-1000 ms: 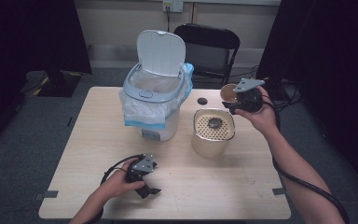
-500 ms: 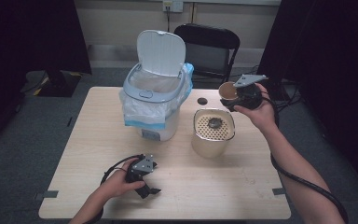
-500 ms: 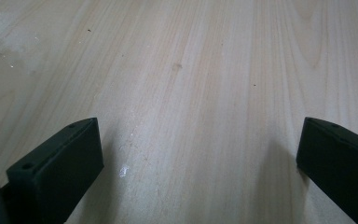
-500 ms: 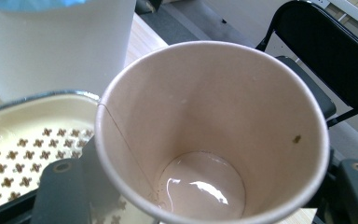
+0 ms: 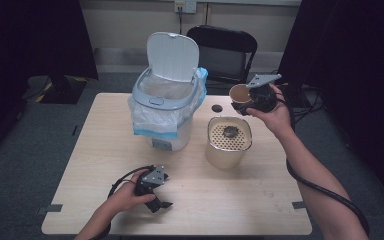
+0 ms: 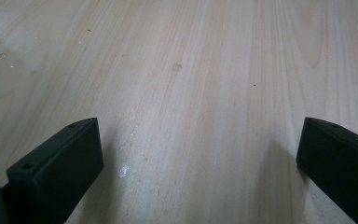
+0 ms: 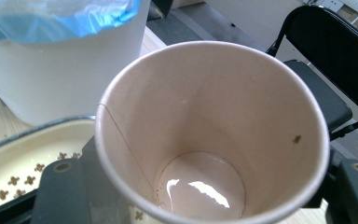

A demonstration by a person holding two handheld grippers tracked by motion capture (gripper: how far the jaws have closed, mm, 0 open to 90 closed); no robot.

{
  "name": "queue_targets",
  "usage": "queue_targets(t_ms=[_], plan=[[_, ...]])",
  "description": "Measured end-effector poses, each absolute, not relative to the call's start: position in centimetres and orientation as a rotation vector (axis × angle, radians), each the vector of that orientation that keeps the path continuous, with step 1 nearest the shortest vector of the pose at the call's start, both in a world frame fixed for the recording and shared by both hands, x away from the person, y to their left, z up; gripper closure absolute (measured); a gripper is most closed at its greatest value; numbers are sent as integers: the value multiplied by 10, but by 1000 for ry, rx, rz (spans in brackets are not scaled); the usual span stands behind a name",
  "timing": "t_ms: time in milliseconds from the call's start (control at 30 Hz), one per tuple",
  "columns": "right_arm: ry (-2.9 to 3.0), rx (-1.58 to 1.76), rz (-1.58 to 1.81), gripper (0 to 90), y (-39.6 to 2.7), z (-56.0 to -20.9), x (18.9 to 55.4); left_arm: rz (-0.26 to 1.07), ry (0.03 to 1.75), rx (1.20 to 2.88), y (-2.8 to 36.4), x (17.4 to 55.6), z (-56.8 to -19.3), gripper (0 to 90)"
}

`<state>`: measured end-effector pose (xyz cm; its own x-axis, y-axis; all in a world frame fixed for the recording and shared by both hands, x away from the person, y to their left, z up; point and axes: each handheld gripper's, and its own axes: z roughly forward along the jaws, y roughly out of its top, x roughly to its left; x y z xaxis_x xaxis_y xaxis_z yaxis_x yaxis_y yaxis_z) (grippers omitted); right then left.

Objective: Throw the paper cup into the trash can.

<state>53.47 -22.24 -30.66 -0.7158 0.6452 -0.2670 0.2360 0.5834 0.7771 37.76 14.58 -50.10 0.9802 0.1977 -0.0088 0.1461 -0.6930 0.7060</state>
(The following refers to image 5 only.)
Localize black curtain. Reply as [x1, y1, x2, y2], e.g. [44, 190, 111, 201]
[0, 0, 100, 168]
[274, 0, 384, 213]

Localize clear plastic bin liner bag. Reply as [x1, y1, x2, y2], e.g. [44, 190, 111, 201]
[127, 67, 209, 140]

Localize black stand base striped tape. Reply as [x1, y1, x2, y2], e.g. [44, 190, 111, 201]
[37, 75, 89, 105]
[279, 82, 315, 109]

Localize person's left hand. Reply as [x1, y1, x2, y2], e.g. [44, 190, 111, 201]
[108, 169, 157, 215]

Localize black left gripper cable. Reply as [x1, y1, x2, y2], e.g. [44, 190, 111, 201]
[89, 165, 155, 240]

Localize white wall socket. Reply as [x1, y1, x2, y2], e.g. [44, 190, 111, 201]
[174, 0, 198, 14]

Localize beige container with perforated strainer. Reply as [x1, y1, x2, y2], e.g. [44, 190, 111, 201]
[205, 115, 253, 170]

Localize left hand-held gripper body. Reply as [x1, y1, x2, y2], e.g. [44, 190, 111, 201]
[134, 164, 167, 197]

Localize black folding chair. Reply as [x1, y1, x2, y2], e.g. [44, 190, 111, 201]
[185, 24, 258, 96]

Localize person's right hand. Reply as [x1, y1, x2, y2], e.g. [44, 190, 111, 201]
[245, 83, 295, 137]

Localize black floor cables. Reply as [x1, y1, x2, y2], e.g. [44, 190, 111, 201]
[291, 94, 325, 126]

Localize white trash can grey lid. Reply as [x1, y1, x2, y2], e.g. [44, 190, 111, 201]
[131, 31, 201, 153]

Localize brown paper cup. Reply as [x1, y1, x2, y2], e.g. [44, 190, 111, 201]
[229, 83, 253, 105]

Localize black wall power cable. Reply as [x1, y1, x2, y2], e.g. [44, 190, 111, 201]
[177, 8, 184, 36]

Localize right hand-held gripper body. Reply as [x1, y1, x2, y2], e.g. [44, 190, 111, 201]
[246, 73, 283, 113]

